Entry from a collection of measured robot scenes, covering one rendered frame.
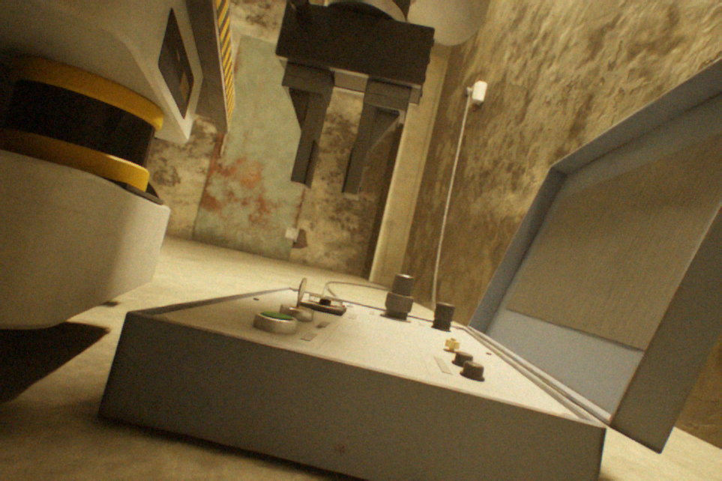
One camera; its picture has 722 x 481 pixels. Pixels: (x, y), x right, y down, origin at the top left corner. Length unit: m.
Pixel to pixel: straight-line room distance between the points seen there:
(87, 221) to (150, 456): 0.12
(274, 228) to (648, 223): 3.91
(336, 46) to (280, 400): 0.28
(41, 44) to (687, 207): 0.43
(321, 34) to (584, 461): 0.36
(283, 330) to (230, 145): 4.09
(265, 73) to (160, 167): 1.36
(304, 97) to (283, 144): 3.90
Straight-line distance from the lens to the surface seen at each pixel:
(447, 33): 0.61
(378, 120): 0.38
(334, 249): 4.20
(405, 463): 0.25
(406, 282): 0.53
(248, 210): 4.21
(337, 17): 0.41
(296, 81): 0.40
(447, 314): 0.54
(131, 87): 0.35
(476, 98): 1.81
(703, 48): 0.91
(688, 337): 0.28
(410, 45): 0.39
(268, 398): 0.25
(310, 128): 0.38
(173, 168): 4.47
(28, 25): 0.31
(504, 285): 0.63
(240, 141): 4.35
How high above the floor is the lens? 0.12
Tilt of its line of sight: 3 degrees up
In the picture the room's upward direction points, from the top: 13 degrees clockwise
